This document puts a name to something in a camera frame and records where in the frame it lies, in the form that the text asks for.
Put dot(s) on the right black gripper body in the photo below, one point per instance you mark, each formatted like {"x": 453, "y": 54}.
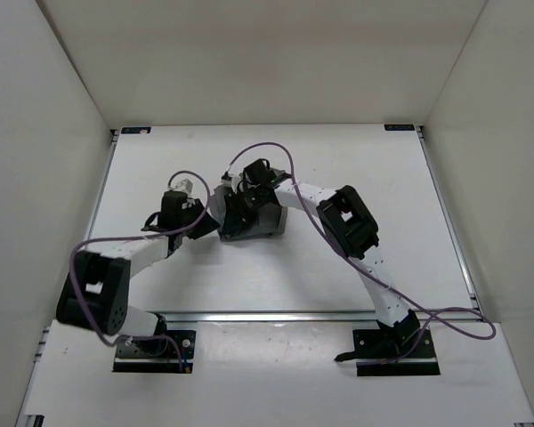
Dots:
{"x": 245, "y": 205}

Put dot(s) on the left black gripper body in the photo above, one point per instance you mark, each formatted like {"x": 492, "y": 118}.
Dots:
{"x": 191, "y": 213}

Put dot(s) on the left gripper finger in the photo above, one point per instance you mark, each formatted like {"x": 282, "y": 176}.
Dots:
{"x": 204, "y": 227}
{"x": 207, "y": 209}

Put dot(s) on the grey pleated skirt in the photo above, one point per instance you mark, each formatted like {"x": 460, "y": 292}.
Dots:
{"x": 230, "y": 230}

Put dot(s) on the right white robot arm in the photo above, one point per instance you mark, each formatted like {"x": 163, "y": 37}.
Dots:
{"x": 346, "y": 224}

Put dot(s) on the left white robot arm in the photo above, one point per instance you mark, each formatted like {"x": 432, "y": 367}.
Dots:
{"x": 95, "y": 295}

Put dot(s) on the left blue corner sticker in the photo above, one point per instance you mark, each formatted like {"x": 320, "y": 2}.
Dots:
{"x": 135, "y": 130}

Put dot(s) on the blue corner sticker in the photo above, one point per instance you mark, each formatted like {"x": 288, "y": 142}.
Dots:
{"x": 399, "y": 127}
{"x": 135, "y": 130}

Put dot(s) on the right blue corner sticker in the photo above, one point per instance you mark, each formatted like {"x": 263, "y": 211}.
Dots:
{"x": 399, "y": 127}

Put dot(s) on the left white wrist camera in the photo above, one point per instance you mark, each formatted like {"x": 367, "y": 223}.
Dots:
{"x": 184, "y": 187}

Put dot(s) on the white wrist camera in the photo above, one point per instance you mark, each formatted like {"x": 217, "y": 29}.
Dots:
{"x": 184, "y": 187}
{"x": 230, "y": 180}

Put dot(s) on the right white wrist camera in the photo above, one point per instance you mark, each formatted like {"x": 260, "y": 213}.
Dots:
{"x": 230, "y": 180}

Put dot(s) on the aluminium front table rail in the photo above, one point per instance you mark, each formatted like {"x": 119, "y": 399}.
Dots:
{"x": 269, "y": 316}

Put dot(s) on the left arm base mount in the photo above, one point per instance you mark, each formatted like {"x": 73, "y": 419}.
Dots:
{"x": 158, "y": 357}

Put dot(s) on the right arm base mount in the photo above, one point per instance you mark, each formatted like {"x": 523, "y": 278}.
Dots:
{"x": 376, "y": 356}

